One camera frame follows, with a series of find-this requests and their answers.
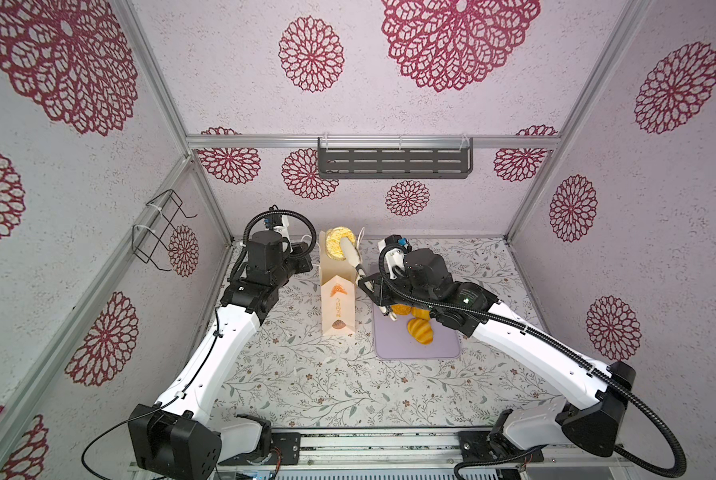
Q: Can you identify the white paper bag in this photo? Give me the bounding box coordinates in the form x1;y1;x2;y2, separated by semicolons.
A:
318;230;357;337

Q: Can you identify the grey metal wall shelf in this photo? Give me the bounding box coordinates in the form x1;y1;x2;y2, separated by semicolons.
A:
316;138;474;180

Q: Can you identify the lavender plastic tray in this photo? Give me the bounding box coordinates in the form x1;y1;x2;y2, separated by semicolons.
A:
372;306;461;361

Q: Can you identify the striped croissant bread middle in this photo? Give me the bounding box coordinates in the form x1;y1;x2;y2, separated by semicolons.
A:
406;317;434;345

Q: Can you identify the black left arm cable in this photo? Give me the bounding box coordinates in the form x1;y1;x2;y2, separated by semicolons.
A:
81;205;318;480

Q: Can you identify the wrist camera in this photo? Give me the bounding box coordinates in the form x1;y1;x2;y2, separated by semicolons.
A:
379;235;412;280
263;205;290;239

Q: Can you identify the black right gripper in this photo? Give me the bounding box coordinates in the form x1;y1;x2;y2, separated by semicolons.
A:
357;271;438;317

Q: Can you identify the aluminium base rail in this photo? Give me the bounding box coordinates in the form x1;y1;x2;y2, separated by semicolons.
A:
205;427;632;474

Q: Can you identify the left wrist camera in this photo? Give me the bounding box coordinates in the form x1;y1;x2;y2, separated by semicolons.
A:
263;205;290;239

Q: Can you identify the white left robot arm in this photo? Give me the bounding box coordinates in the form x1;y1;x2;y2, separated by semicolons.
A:
128;228;315;479

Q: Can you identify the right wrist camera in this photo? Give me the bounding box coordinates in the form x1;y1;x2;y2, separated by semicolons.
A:
379;235;412;280

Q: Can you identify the black wire wall rack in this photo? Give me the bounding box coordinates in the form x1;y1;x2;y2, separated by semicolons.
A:
130;189;197;272

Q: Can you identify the pale round crumbly bread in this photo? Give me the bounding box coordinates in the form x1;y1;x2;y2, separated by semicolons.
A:
325;226;356;261

